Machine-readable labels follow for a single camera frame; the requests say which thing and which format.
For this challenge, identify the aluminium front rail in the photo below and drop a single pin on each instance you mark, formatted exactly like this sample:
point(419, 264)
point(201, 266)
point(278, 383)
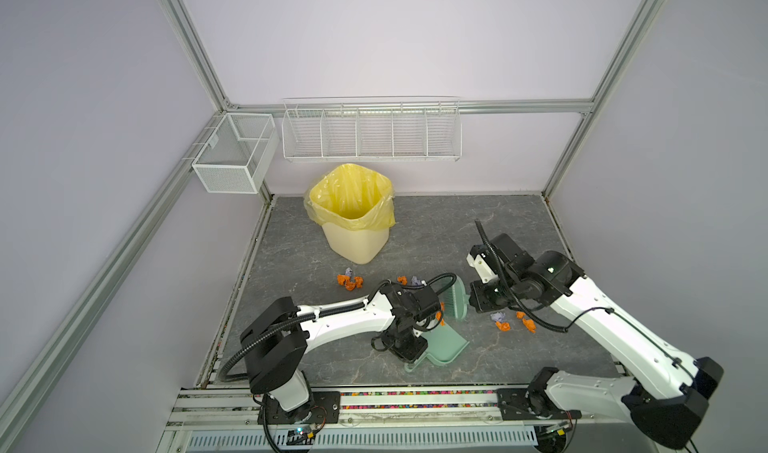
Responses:
point(361, 406)

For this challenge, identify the green hand brush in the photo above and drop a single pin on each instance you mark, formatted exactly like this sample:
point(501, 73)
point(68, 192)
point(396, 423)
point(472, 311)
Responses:
point(455, 300)

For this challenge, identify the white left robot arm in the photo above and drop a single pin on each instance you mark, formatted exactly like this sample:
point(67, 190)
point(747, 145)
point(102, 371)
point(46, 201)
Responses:
point(275, 343)

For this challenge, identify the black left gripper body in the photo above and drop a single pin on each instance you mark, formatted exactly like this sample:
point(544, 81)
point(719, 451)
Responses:
point(406, 345)

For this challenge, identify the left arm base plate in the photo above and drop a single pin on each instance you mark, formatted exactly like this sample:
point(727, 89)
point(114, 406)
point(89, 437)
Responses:
point(322, 407)

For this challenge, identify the beige bin yellow bag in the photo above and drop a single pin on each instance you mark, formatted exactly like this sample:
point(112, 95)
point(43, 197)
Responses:
point(354, 206)

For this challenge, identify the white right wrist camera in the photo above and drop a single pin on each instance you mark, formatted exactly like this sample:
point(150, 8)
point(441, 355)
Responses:
point(477, 260)

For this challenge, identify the green plastic dustpan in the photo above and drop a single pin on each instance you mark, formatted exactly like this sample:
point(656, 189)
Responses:
point(444, 345)

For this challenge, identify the long white wire basket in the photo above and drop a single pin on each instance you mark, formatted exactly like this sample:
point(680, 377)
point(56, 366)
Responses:
point(372, 129)

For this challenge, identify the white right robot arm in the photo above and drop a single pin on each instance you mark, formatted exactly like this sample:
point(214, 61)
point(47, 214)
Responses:
point(665, 391)

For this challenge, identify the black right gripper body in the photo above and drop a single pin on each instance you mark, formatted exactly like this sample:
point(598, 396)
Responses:
point(495, 294)

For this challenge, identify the small white mesh basket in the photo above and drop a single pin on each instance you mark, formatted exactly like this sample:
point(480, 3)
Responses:
point(236, 155)

